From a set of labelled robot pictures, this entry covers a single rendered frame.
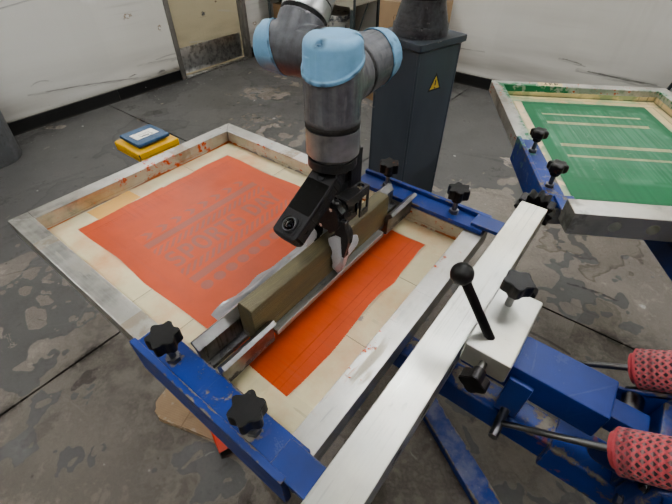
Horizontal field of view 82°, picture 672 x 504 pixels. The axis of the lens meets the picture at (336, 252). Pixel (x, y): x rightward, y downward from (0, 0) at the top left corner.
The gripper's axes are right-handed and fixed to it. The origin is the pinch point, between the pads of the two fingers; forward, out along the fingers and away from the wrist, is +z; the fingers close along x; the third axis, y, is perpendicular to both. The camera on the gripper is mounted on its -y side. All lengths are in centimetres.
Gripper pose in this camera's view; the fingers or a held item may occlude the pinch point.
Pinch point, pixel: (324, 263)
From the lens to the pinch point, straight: 67.5
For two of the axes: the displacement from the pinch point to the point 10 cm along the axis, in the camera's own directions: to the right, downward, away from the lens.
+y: 6.1, -5.3, 5.9
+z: -0.1, 7.4, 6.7
